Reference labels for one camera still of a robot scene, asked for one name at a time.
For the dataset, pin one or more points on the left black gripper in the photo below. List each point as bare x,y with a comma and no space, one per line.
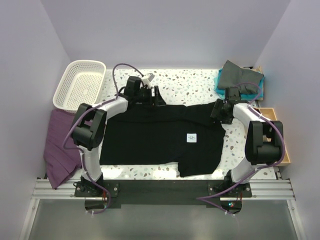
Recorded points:
155,101

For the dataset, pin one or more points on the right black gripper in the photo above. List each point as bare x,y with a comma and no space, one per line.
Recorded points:
215,112

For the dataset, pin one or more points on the black t shirt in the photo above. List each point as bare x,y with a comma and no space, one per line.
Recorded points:
155,135

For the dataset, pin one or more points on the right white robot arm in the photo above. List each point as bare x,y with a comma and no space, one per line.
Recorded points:
264,146

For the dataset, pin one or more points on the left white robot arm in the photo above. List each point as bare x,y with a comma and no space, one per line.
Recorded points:
88,128

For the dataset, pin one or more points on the grey folded t shirt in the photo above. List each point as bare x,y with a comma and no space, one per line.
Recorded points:
246,79

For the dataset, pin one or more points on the white plastic basket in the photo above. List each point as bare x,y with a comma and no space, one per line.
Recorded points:
81,82

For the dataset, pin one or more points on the purple cloth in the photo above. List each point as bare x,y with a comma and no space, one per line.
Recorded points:
61,164

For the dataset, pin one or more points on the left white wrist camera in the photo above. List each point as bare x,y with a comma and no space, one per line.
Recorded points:
146,80

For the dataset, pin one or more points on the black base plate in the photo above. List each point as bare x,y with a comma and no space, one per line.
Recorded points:
116,193

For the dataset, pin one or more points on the aluminium rail frame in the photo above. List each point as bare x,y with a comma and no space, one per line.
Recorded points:
266,185

